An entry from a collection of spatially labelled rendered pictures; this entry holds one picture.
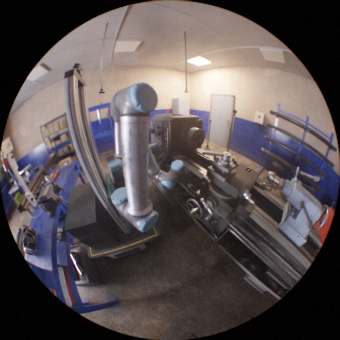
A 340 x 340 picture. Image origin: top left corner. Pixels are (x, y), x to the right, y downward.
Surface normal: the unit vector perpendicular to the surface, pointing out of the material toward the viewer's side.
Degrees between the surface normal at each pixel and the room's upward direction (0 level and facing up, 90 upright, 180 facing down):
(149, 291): 0
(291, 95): 90
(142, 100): 83
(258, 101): 90
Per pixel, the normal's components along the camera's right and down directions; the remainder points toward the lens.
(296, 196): -0.85, 0.24
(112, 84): 0.53, 0.47
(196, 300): -0.01, -0.83
